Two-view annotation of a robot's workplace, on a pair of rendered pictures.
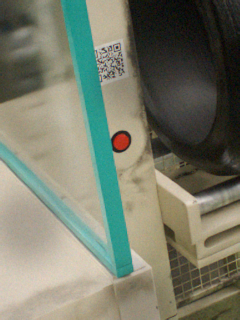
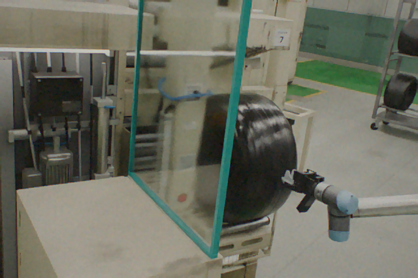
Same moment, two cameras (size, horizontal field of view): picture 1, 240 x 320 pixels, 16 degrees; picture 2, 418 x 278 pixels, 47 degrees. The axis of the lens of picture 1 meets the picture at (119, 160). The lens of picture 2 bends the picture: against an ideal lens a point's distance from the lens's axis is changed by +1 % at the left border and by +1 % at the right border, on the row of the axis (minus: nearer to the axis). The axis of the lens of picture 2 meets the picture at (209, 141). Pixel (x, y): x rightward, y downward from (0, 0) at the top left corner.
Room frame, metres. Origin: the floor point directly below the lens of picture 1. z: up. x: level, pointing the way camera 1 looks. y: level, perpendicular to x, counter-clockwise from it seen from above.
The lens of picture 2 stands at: (-0.31, 0.27, 1.95)
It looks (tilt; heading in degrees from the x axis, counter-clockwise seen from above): 19 degrees down; 349
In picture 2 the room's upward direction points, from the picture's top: 7 degrees clockwise
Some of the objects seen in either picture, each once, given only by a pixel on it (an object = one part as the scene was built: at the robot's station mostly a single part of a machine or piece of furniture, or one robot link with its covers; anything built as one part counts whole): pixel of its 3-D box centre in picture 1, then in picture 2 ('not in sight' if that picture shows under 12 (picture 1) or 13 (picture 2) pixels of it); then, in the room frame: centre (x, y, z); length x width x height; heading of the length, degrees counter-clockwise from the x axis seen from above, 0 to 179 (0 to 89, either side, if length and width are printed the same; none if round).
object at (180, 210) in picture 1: (147, 185); not in sight; (1.56, -0.05, 0.90); 0.40 x 0.03 x 0.10; 22
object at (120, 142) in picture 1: (120, 140); not in sight; (1.46, -0.01, 1.06); 0.03 x 0.02 x 0.03; 112
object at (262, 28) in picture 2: not in sight; (228, 29); (1.95, -0.22, 1.71); 0.61 x 0.25 x 0.15; 112
